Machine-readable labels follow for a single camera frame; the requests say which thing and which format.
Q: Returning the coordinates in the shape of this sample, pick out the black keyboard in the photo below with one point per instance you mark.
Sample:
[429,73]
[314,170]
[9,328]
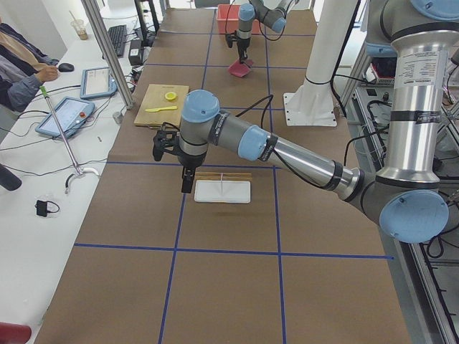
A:
[117,35]

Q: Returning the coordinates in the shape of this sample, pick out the teach pendant far side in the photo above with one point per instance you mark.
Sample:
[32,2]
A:
[97,83]

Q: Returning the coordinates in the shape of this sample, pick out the pink plastic bin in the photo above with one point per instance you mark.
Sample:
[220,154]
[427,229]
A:
[233,17]

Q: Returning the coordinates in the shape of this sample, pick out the red cylinder object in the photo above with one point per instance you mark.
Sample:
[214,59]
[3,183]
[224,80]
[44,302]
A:
[14,333]

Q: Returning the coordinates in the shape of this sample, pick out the wooden cutting board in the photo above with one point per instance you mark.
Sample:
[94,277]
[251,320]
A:
[161,103]

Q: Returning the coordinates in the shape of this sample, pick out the metal grabber stick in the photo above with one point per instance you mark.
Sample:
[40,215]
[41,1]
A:
[79,170]

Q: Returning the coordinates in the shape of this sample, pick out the white rectangular tray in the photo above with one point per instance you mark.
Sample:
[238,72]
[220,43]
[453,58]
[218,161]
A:
[235,192]

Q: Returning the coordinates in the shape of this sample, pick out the yellow plastic knife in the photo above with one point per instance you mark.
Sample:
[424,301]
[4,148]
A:
[159,109]

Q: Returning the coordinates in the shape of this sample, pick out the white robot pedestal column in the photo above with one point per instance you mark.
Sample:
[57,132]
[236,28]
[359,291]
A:
[312,103]

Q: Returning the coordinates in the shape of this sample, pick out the black computer mouse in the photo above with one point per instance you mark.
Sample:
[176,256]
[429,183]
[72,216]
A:
[66,67]

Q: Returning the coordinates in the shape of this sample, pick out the black power adapter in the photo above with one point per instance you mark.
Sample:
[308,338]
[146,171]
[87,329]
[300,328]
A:
[135,55]

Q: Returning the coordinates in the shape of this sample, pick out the plastic drink cup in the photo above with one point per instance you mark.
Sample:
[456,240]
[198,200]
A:
[79,26]

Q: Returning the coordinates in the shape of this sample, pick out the teach pendant near board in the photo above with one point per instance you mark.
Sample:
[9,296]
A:
[72,114]

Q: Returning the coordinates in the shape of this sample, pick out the yellow lemon slices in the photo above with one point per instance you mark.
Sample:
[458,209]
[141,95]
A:
[170,96]

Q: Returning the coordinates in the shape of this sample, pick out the pink cleaning cloth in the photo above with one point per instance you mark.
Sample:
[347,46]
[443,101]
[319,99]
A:
[240,69]

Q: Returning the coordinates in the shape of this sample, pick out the seated person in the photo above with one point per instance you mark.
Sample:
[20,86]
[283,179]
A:
[24,69]

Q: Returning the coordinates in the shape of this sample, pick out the aluminium frame post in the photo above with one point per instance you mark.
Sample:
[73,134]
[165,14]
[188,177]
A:
[101,34]

